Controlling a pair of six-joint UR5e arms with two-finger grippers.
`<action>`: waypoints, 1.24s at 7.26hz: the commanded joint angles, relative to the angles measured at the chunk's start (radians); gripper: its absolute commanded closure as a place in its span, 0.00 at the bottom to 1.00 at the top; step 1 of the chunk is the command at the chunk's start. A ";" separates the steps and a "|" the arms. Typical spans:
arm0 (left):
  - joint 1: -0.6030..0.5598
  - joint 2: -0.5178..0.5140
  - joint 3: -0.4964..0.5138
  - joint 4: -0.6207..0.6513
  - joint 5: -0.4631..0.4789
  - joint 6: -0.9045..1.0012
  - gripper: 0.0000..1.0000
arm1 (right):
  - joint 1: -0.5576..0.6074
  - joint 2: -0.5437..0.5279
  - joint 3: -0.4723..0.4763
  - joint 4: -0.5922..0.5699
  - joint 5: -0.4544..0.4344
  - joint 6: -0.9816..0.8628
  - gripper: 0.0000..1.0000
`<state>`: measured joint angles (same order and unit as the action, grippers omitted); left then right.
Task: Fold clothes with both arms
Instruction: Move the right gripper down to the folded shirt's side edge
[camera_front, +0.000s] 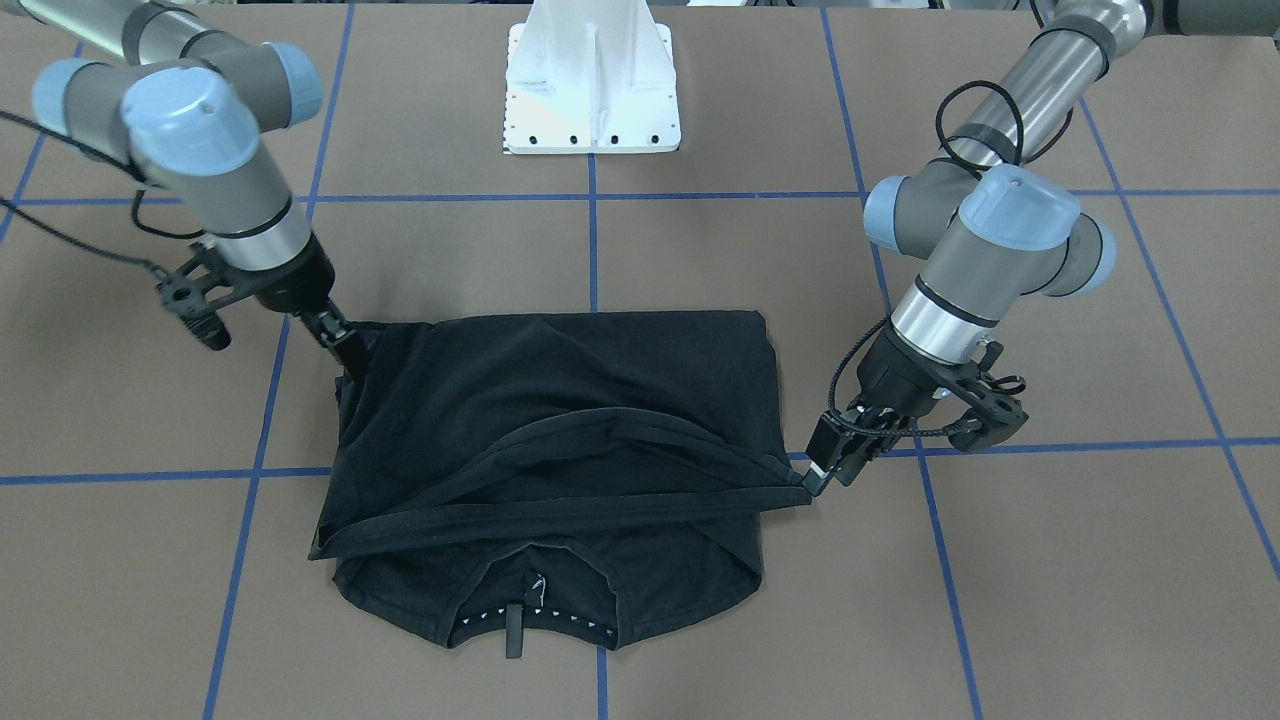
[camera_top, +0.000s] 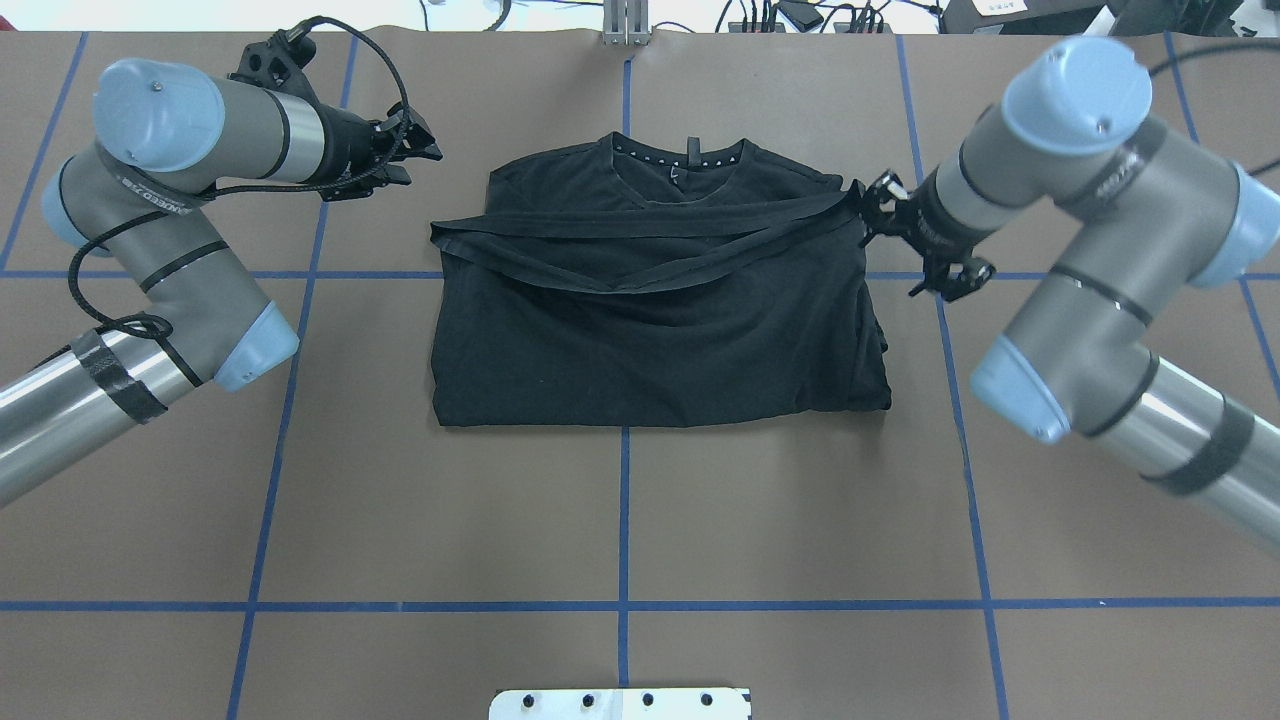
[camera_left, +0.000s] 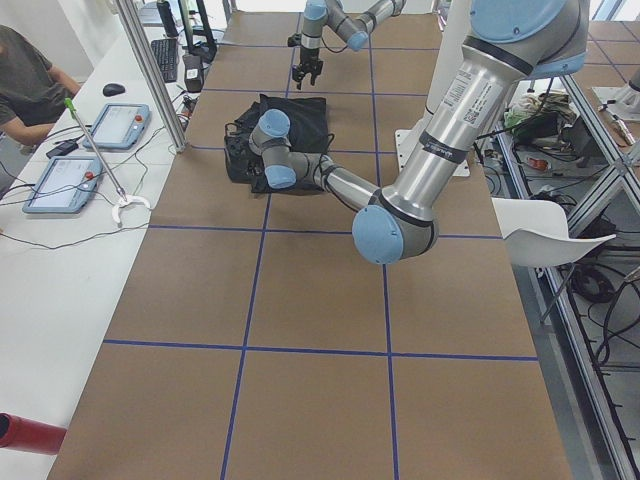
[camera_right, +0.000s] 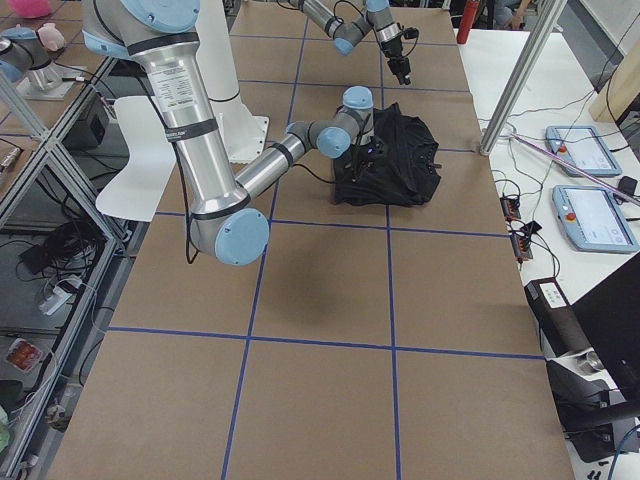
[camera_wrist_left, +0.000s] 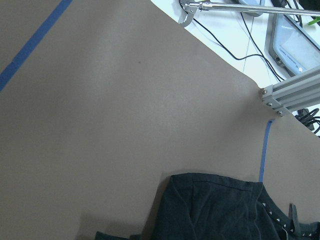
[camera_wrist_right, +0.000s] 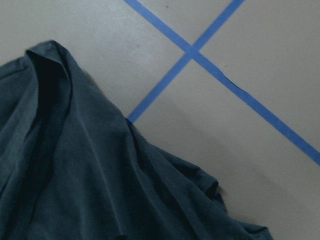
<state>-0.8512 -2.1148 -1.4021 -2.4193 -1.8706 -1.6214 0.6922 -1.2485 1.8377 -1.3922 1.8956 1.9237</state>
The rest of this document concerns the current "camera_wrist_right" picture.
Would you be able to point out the black graphic t-shirt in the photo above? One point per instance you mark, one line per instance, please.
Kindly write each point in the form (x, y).
(72, 167)

